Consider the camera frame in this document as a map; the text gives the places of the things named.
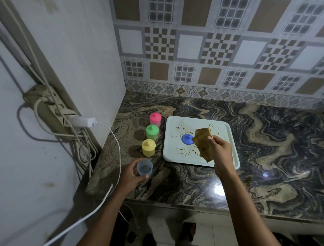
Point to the person's left hand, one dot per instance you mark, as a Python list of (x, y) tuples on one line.
[(127, 177)]

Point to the person's right hand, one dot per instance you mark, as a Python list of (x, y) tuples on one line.
[(222, 157)]

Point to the person's left thumb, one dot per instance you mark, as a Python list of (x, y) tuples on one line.
[(143, 177)]

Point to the person's right thumb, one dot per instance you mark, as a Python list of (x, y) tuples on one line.
[(210, 143)]

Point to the brown stained cleaning cloth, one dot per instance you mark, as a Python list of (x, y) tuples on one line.
[(202, 144)]

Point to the translucent blue plastic cup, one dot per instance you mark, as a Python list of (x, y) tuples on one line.
[(145, 167)]

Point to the person's right forearm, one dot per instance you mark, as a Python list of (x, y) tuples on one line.
[(243, 210)]

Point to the person's left forearm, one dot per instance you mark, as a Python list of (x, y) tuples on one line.
[(106, 218)]

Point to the blue round lid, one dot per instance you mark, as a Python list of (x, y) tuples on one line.
[(186, 139)]

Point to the yellow lidded plastic container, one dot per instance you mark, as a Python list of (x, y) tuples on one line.
[(148, 148)]

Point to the white plastic tray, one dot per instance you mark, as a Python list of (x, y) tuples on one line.
[(177, 152)]

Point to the green lidded plastic container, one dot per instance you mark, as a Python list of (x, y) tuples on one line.
[(152, 132)]

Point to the pink lidded plastic container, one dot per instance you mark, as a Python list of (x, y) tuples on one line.
[(155, 119)]

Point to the white charger adapter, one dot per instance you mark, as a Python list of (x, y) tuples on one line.
[(82, 121)]

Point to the beige power strip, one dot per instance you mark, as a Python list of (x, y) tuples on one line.
[(48, 111)]

